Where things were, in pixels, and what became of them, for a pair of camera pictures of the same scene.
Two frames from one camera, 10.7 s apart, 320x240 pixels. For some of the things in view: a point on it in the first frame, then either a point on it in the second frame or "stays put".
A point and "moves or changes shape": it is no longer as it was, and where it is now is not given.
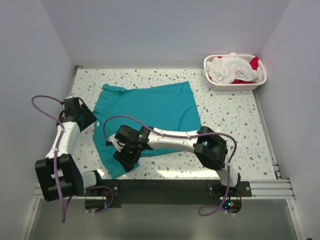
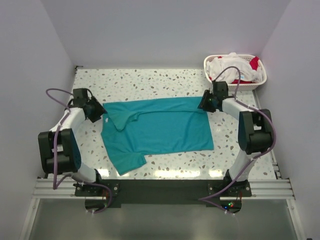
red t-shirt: x=254 y=63 stays put
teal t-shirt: x=168 y=106 moves or changes shape
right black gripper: x=128 y=162 → x=203 y=105
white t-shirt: x=224 y=69 stays put
